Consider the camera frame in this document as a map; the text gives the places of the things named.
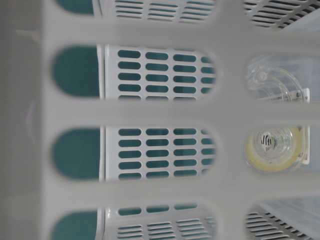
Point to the white plastic shopping basket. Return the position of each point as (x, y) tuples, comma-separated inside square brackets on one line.
[(129, 120)]

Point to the clear plastic tape dispenser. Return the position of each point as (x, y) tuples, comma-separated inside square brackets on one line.
[(272, 79)]

